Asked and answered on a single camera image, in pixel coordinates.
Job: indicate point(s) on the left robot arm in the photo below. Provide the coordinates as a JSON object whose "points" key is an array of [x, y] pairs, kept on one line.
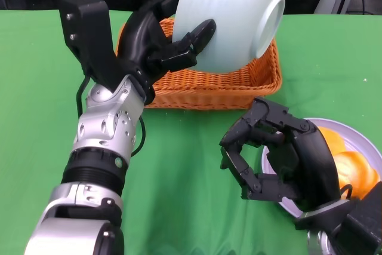
{"points": [[101, 129]]}

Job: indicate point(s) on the grey green bowl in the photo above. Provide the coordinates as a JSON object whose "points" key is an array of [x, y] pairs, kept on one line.
{"points": [[232, 13]]}

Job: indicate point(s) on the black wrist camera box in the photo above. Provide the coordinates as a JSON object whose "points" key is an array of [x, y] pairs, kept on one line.
{"points": [[367, 222], [89, 34]]}

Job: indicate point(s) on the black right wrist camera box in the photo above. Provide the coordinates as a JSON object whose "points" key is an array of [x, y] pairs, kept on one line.
{"points": [[367, 222]]}

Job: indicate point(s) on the orange wicker basket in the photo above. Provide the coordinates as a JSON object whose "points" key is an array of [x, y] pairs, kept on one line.
{"points": [[209, 87]]}

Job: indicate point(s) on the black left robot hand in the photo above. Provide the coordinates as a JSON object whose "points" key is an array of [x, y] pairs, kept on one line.
{"points": [[140, 40]]}

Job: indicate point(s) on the green tablecloth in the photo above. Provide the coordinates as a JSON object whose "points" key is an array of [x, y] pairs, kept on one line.
{"points": [[44, 87]]}

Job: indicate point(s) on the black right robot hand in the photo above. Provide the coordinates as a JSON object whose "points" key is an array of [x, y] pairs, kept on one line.
{"points": [[313, 162]]}

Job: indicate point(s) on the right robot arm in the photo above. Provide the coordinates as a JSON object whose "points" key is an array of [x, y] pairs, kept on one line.
{"points": [[319, 240]]}

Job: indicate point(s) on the lavender plate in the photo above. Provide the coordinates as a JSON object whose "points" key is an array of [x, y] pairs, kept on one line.
{"points": [[352, 129]]}

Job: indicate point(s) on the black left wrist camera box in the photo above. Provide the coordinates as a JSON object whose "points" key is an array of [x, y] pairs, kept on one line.
{"points": [[89, 34]]}

